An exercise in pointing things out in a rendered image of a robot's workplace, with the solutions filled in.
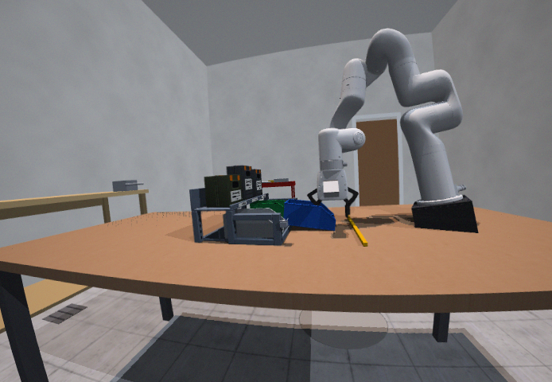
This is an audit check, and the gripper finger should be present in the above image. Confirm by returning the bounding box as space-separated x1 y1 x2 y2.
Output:
307 188 322 206
344 188 359 218

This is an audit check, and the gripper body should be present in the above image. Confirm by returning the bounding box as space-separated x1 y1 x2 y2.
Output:
317 169 348 201

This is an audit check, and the dark grey case with orange latches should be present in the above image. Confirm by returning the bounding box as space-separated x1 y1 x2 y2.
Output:
227 166 254 201
252 169 262 197

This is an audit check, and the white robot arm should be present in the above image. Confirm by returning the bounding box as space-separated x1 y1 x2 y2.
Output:
318 29 466 205

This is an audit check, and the yellow bar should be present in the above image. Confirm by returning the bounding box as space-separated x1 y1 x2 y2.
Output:
347 217 367 247

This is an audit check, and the olive green case with orange latches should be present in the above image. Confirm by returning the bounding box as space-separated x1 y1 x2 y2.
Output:
204 175 243 208

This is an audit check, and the grey metal shelf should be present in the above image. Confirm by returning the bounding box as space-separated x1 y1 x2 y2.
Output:
189 188 297 246

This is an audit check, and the green open bin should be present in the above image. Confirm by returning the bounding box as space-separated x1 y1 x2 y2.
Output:
250 200 285 217

